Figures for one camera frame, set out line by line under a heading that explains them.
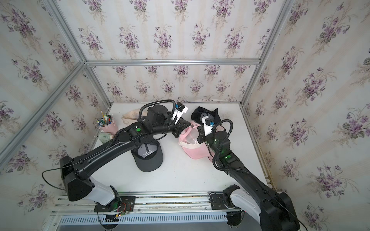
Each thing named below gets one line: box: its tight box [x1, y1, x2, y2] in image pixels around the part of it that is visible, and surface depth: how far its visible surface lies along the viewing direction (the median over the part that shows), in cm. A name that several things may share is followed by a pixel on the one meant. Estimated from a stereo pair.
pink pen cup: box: [98, 120, 119, 135], surface depth 97 cm
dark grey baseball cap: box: [131, 139, 164, 172], surface depth 90 cm
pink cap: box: [178, 121, 213, 160], surface depth 87 cm
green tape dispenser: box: [98, 131, 115, 144], surface depth 92 cm
